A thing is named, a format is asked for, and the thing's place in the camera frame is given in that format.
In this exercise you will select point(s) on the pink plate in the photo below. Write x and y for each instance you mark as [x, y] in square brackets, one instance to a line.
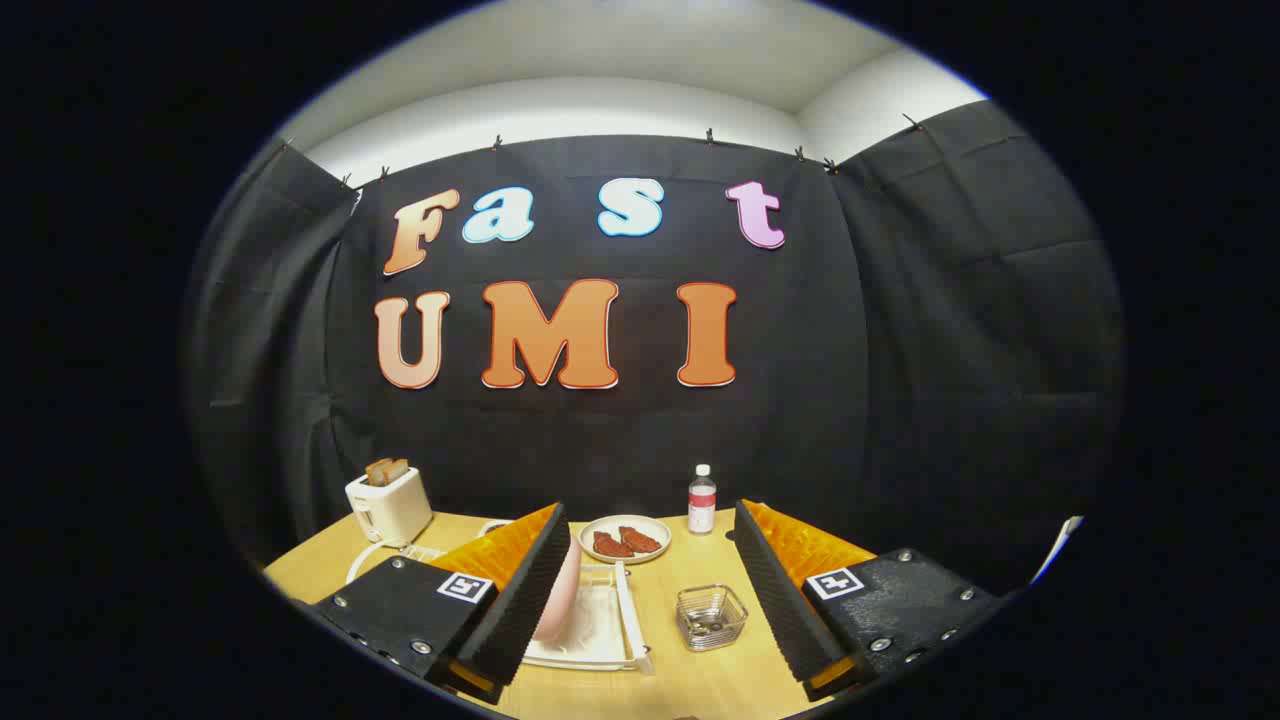
[560, 600]

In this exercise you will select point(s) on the red meat piece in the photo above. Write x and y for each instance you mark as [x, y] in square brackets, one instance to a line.
[642, 540]
[610, 546]

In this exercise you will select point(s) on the clear bottle with red label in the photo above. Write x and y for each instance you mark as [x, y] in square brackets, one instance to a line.
[702, 500]

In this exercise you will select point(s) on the white toaster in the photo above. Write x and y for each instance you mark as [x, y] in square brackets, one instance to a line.
[392, 508]

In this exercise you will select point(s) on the black backdrop cloth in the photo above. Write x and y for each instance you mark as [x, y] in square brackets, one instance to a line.
[900, 350]

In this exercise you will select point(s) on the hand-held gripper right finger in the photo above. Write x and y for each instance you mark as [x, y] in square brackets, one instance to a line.
[780, 600]

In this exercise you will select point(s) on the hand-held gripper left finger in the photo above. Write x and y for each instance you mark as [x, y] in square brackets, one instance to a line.
[530, 600]

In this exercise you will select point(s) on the white plate with meat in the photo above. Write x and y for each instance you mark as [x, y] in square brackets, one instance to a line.
[625, 521]

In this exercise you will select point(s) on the toasted bread slice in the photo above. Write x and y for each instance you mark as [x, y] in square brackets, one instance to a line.
[399, 468]
[377, 472]

